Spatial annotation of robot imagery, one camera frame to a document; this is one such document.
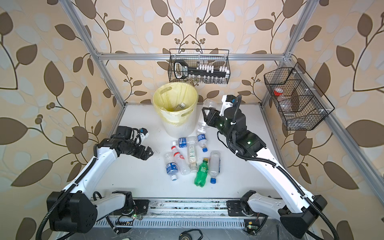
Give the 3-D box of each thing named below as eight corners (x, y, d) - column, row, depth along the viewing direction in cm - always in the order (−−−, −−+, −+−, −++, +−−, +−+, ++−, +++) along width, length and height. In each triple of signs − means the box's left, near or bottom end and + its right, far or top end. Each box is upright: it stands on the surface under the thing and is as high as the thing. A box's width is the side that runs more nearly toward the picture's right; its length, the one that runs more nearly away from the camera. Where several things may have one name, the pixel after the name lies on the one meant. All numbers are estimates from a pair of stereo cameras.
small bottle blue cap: (201, 153, 95) (201, 149, 92) (197, 138, 103) (197, 134, 99) (209, 151, 96) (209, 147, 93) (204, 136, 103) (204, 132, 100)
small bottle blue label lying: (172, 149, 96) (171, 146, 92) (174, 139, 101) (173, 136, 97) (197, 149, 96) (197, 146, 92) (197, 139, 101) (197, 136, 97)
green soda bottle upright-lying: (194, 185, 82) (193, 182, 79) (200, 159, 92) (200, 156, 89) (205, 188, 81) (206, 185, 78) (211, 162, 91) (211, 159, 87)
